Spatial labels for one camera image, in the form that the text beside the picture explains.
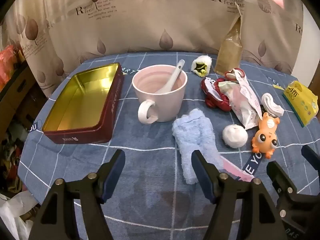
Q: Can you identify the white fluffy plush flower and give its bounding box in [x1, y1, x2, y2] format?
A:
[191, 56, 213, 77]

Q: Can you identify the brown kraft snack bag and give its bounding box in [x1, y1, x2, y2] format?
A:
[213, 2, 244, 76]

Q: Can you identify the colourful clutter pile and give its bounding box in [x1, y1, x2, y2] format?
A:
[4, 120, 25, 193]

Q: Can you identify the brown cardboard box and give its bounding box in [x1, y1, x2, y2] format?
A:
[0, 62, 48, 135]

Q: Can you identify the white fluffy ball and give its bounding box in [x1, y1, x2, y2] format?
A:
[222, 124, 248, 148]

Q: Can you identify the white plastic garment packet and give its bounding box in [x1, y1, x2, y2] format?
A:
[226, 70, 262, 130]

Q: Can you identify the orange squeeze toy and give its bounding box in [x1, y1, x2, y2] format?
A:
[251, 112, 280, 159]

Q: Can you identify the orange plastic bag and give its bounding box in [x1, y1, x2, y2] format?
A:
[0, 44, 19, 85]

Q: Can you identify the dark red tin box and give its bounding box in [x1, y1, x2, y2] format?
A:
[42, 63, 125, 145]

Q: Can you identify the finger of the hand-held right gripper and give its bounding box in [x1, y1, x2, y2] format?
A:
[266, 161, 304, 228]
[301, 145, 320, 170]

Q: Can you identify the white ceramic spoon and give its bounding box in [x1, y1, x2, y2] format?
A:
[153, 59, 185, 94]

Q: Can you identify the white plastic bag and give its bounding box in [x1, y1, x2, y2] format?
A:
[0, 191, 40, 240]

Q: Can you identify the yellow tissue pack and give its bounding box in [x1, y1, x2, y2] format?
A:
[282, 80, 318, 128]

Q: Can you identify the light blue fluffy sock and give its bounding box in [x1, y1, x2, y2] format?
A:
[171, 109, 225, 185]

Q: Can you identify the beige leaf print curtain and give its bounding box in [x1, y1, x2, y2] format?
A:
[0, 0, 304, 98]

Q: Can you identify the pink ceramic mug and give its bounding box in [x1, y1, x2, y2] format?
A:
[132, 65, 188, 124]

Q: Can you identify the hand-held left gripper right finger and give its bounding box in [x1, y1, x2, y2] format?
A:
[191, 150, 288, 240]

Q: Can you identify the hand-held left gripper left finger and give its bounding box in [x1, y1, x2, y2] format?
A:
[28, 149, 126, 240]

